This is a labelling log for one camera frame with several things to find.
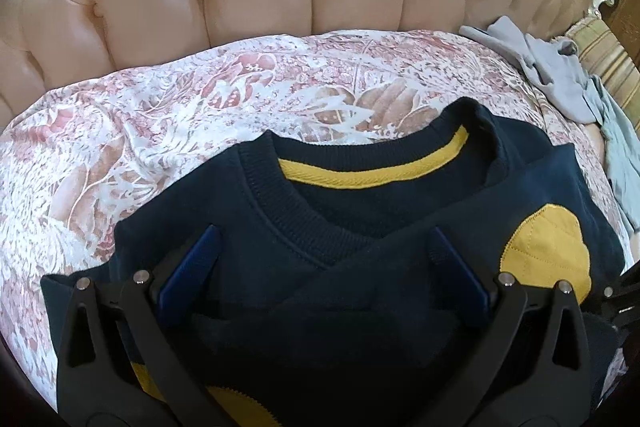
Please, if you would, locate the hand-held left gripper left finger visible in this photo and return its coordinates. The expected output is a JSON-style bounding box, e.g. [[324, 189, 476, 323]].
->
[[56, 224, 236, 427]]

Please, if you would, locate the pink floral blanket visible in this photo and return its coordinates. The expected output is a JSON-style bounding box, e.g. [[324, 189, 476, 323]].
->
[[0, 29, 636, 413]]

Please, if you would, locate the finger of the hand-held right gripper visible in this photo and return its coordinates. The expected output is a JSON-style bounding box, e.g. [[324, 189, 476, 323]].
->
[[592, 264, 640, 333]]

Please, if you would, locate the brown patterned curtain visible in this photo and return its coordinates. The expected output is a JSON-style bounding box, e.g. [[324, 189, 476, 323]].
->
[[602, 0, 640, 58]]

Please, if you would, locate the light grey garment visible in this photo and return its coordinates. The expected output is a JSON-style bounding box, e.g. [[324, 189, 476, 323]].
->
[[459, 16, 608, 125]]

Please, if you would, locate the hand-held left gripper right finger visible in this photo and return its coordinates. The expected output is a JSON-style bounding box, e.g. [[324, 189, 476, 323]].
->
[[395, 227, 591, 427]]

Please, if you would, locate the pale blue garment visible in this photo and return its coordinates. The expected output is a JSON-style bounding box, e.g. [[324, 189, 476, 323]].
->
[[585, 77, 640, 230]]

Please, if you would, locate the gold striped cushion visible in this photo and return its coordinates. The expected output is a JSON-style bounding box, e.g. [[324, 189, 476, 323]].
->
[[552, 19, 640, 118]]

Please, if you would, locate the navy sweatshirt with yellow patches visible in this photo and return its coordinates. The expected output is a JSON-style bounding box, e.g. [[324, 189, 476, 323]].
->
[[40, 97, 626, 427]]

